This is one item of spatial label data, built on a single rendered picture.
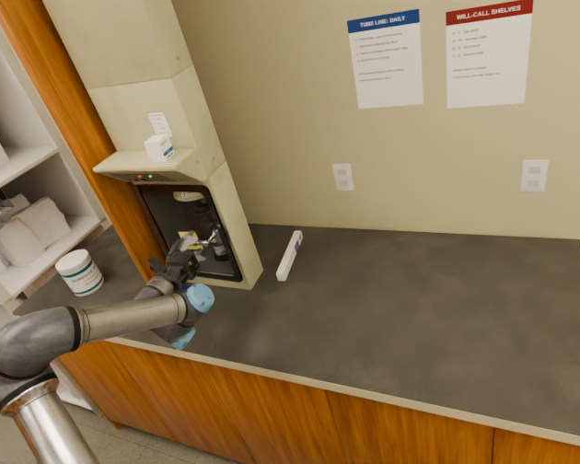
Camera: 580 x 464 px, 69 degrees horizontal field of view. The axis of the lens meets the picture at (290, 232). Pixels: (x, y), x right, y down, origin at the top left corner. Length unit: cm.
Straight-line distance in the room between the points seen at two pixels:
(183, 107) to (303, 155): 57
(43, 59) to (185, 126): 43
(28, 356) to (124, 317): 20
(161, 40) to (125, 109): 26
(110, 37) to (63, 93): 26
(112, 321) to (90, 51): 74
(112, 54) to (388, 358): 112
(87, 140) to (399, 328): 111
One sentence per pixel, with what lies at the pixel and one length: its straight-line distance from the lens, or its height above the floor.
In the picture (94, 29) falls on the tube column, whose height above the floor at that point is 186.
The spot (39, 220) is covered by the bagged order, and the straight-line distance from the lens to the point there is 250.
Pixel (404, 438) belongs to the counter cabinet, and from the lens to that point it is 143.
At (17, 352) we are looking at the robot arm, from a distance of 97.
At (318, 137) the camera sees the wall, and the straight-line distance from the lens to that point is 159.
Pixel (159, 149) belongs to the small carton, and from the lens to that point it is 125.
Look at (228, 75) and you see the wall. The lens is 165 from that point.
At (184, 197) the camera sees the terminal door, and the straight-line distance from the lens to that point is 140.
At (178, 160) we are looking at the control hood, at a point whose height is 151.
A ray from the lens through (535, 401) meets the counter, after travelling 122.
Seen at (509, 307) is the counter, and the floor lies 94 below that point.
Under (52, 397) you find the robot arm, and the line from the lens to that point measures 105.
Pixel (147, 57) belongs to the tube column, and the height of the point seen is 177.
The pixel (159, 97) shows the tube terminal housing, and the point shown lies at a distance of 127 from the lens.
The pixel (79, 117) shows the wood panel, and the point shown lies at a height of 164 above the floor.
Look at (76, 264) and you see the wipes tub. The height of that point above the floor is 109.
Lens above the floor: 194
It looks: 34 degrees down
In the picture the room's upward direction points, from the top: 15 degrees counter-clockwise
